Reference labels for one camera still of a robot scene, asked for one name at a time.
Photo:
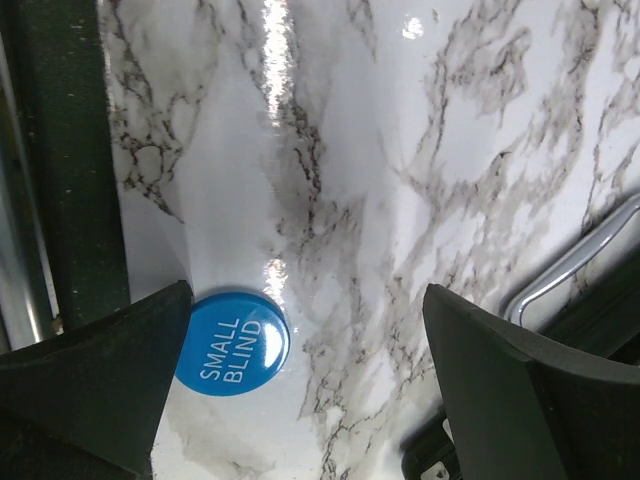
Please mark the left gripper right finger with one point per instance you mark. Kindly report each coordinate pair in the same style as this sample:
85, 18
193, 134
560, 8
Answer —
523, 406

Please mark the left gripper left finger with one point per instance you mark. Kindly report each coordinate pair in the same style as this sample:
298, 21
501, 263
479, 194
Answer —
87, 404

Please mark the blue small blind button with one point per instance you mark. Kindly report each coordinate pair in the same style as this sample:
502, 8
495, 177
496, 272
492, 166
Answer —
236, 342

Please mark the black poker set case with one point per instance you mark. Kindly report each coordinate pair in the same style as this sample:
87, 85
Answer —
602, 321

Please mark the aluminium side rail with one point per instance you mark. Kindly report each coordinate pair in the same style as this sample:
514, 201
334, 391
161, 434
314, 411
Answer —
29, 305

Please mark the black mounting rail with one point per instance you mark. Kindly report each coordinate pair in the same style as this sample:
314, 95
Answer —
58, 67

